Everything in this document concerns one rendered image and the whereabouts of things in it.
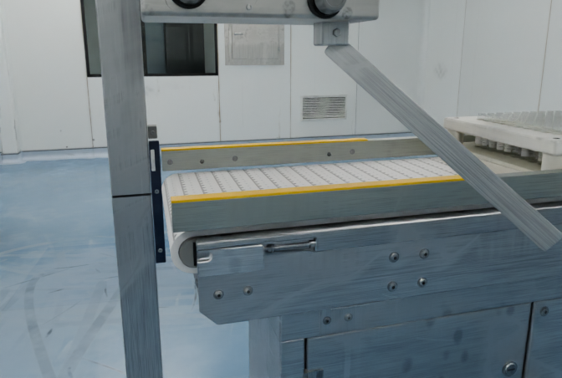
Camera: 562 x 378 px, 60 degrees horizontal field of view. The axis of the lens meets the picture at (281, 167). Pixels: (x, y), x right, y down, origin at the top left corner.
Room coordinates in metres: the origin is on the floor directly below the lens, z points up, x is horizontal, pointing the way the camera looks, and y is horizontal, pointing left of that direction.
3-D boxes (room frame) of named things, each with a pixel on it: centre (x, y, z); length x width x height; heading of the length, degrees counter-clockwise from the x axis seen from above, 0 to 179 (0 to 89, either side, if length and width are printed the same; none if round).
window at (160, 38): (5.38, 1.37, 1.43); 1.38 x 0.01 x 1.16; 106
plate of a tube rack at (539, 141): (0.76, -0.43, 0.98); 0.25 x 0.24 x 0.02; 16
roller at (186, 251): (0.60, 0.13, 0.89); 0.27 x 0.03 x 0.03; 16
